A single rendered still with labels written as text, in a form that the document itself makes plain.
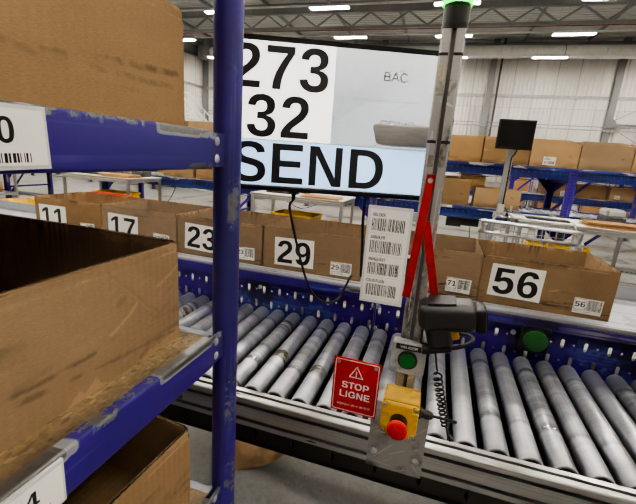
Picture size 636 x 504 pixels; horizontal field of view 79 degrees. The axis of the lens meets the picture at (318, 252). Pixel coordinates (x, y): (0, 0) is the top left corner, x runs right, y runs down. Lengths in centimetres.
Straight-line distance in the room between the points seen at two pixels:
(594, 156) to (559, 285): 477
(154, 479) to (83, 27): 38
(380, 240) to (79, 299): 56
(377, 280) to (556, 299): 80
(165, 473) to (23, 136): 34
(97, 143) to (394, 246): 59
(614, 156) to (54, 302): 613
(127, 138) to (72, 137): 4
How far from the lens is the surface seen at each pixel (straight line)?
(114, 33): 33
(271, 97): 84
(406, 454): 96
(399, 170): 85
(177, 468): 48
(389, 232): 76
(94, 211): 200
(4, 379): 31
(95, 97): 31
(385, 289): 79
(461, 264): 139
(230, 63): 39
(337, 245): 142
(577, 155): 609
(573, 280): 145
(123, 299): 35
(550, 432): 112
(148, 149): 30
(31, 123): 24
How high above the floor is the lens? 133
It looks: 14 degrees down
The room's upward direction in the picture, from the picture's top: 4 degrees clockwise
